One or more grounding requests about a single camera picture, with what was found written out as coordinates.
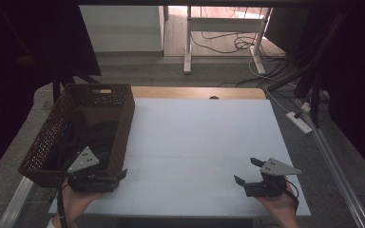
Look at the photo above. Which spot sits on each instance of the aluminium rail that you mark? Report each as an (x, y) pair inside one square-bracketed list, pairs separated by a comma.
[(14, 204), (339, 171)]

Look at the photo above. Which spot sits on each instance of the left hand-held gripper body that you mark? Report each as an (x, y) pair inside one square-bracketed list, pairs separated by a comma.
[(84, 160)]

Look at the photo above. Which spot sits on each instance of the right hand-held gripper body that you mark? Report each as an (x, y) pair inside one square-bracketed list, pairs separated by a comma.
[(274, 167)]

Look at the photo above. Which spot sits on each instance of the black tripod stand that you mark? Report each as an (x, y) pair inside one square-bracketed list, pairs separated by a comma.
[(310, 72)]

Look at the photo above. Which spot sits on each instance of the white plug adapter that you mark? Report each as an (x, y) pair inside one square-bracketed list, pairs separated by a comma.
[(305, 107)]

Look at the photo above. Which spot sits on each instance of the person's left hand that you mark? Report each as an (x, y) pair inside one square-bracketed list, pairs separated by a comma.
[(72, 202)]

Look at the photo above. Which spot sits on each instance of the brown wicker basket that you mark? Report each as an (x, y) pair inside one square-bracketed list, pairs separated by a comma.
[(124, 126)]

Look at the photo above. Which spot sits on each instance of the white table board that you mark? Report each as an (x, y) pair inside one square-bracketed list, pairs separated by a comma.
[(202, 142)]

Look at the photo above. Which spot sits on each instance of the black metal stand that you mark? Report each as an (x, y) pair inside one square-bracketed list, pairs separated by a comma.
[(56, 88)]

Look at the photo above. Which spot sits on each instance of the white power strip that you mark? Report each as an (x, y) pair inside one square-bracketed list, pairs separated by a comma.
[(299, 123)]

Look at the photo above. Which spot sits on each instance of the white desk frame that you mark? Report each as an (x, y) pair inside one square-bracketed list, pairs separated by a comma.
[(225, 24)]

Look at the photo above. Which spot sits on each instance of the person's right hand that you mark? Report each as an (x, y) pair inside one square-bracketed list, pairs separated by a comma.
[(280, 205)]

